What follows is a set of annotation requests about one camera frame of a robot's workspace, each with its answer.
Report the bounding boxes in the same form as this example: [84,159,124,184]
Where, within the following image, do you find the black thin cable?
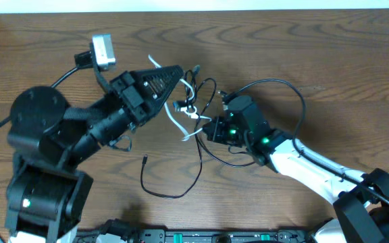
[140,64,256,199]

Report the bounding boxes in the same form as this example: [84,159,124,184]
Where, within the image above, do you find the white cable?
[147,54,212,142]

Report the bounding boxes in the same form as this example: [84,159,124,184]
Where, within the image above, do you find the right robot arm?
[203,96,389,242]

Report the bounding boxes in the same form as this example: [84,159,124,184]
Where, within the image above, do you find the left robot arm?
[5,65,184,242]

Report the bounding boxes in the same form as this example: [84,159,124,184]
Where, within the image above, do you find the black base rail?
[74,219,314,243]

